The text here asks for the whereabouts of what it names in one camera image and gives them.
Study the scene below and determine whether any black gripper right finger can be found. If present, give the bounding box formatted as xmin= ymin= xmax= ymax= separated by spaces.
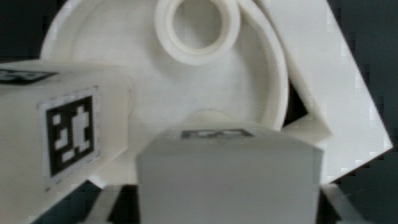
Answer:
xmin=316 ymin=182 xmax=374 ymax=224

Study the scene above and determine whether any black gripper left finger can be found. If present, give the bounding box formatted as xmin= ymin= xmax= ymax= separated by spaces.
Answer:
xmin=81 ymin=181 xmax=140 ymax=224

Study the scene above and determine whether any white stool leg front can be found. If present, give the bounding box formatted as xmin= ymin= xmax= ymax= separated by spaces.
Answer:
xmin=136 ymin=111 xmax=323 ymax=224

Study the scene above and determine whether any white stool leg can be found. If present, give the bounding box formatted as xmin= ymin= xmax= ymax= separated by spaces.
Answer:
xmin=136 ymin=111 xmax=323 ymax=224
xmin=0 ymin=60 xmax=131 ymax=224

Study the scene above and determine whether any white round stool seat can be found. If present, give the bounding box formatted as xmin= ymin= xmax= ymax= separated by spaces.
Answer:
xmin=38 ymin=0 xmax=287 ymax=182

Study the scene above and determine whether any white right fence rail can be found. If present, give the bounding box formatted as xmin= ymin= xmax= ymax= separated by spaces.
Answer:
xmin=257 ymin=0 xmax=392 ymax=183

